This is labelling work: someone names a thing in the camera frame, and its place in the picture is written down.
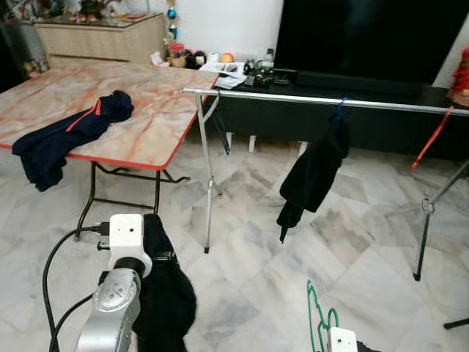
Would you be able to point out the orange ball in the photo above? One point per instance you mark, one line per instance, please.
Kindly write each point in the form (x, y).
(226, 57)

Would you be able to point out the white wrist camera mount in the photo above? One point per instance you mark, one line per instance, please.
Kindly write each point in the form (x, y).
(343, 341)
(126, 231)

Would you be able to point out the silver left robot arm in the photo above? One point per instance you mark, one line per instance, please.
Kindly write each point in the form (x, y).
(110, 308)

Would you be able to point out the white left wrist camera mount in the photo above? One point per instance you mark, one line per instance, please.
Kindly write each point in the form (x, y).
(126, 231)

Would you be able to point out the red plastic hanger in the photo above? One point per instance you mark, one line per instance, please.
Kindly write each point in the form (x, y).
(432, 138)

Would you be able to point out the black stand leg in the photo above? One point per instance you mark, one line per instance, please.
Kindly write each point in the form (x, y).
(458, 323)

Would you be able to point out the black printed T-shirt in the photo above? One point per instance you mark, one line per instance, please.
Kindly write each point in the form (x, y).
(315, 169)

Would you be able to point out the blue plastic hanger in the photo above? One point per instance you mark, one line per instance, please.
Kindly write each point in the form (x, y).
(341, 110)

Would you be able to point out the black round plush toy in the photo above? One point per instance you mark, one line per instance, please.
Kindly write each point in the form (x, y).
(194, 59)

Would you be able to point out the red laughing Buddha figurine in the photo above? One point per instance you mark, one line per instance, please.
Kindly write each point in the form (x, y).
(462, 81)

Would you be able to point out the black flat television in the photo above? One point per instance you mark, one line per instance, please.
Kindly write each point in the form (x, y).
(366, 37)

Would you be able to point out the black TV cabinet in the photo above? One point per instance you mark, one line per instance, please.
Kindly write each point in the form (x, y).
(330, 128)

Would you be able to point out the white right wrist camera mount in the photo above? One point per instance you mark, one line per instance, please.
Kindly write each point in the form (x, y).
(343, 341)

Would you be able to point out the silver metal clothes rack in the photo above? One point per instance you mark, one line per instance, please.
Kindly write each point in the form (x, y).
(293, 100)

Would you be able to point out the blue hanging ornament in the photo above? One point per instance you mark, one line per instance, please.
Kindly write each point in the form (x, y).
(171, 15)

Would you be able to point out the navy jacket with red stripe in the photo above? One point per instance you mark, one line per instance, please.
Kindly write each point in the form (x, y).
(73, 136)

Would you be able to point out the small clear bottle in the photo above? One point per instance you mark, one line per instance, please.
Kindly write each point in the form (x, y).
(269, 59)

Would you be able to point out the jar with red lid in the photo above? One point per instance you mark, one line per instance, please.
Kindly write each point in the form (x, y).
(176, 55)

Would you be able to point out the black knit garment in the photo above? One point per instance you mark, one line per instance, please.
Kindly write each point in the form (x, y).
(165, 301)

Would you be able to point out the white tissue packet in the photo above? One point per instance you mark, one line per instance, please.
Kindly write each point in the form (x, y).
(160, 60)

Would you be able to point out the marble-top folding table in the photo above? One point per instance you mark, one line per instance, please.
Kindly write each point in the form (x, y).
(146, 95)

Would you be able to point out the white paper stack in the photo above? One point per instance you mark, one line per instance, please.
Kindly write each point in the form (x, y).
(223, 72)

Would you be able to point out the light wooden sideboard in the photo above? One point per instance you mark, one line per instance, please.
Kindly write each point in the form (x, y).
(95, 44)

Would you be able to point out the black soundbar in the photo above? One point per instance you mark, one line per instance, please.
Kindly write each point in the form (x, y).
(366, 82)

